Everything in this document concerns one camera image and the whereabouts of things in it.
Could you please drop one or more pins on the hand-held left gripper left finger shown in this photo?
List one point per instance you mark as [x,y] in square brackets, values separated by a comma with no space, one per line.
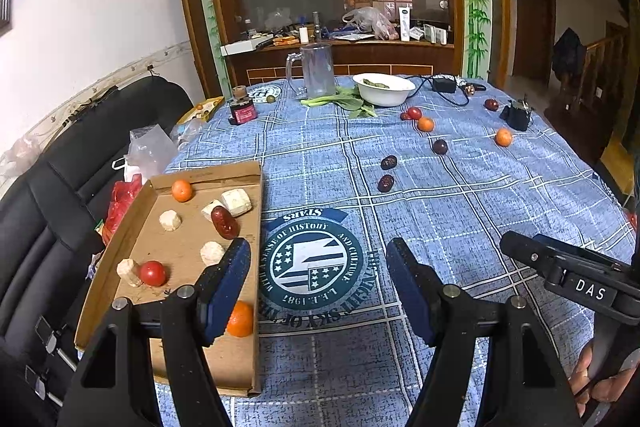
[227,297]

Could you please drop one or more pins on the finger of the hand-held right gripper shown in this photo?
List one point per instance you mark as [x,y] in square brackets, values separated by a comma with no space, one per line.
[525,249]

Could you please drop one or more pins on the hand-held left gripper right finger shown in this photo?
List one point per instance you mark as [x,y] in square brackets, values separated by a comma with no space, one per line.
[407,289]

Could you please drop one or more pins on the tangerine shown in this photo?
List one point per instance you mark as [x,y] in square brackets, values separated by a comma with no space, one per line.
[503,137]
[242,319]
[425,124]
[181,190]

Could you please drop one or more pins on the cardboard box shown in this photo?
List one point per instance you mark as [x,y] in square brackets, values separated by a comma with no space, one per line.
[175,252]

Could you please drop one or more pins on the red date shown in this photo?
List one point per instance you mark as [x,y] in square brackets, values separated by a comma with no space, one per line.
[491,105]
[389,163]
[385,183]
[222,222]

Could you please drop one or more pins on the person's right hand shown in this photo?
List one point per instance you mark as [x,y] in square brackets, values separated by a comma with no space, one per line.
[582,372]

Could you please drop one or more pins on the blue checked tablecloth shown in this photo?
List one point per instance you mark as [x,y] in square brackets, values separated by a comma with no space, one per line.
[450,207]

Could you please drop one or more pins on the white yam chunk left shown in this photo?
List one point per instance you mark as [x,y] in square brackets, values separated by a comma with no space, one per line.
[209,208]

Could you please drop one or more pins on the white yam chunk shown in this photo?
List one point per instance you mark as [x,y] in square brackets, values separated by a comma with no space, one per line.
[236,201]
[209,208]

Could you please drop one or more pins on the white yam chunk right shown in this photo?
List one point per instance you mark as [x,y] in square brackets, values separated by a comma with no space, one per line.
[236,201]

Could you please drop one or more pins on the small black device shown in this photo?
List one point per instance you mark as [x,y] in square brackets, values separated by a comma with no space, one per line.
[517,117]

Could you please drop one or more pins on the dark plum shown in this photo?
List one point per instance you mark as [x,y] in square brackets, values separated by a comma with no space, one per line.
[440,147]

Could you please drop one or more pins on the red plastic bag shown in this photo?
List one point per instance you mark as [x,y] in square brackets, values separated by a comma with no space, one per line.
[122,202]

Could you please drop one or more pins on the small clear plastic bag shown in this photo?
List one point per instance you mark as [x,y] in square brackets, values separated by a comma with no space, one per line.
[187,132]

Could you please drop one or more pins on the dark jar with pink label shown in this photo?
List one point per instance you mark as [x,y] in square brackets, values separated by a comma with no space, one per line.
[242,109]

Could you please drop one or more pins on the yellow box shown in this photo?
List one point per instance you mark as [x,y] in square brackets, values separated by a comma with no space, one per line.
[205,109]

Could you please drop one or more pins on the wooden stair railing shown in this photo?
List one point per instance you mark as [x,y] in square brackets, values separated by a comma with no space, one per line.
[605,72]

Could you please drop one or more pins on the white bowl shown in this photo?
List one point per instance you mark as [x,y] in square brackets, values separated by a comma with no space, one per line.
[382,93]

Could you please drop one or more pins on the green leafy vegetable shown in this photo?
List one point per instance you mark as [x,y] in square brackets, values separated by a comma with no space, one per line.
[350,99]

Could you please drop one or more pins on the black sofa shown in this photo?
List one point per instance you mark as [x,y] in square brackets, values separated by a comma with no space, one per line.
[50,207]

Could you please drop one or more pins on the dark hanging jacket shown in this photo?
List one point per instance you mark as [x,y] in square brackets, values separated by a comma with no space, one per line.
[567,52]

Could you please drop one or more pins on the green leaf pieces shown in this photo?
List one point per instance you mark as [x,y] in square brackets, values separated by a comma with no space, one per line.
[372,82]

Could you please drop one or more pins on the wooden door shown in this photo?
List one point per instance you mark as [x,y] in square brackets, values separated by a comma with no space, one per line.
[535,32]

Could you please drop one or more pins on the black binder clip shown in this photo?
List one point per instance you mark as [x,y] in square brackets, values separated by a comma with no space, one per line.
[150,69]

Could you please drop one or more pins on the glass mug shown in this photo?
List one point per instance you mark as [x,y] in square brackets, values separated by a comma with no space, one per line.
[315,67]

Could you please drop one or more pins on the flat white box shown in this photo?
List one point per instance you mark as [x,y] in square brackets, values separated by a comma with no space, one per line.
[240,47]

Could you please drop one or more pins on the white carton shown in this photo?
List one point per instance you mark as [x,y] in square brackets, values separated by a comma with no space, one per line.
[404,23]

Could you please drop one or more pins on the orange packet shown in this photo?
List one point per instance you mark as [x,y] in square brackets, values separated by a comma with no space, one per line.
[285,40]

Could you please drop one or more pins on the plastic bag with contents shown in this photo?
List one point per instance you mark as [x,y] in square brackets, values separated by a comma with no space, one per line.
[372,22]

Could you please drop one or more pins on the white bottle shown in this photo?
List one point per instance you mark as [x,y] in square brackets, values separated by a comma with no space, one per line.
[303,34]

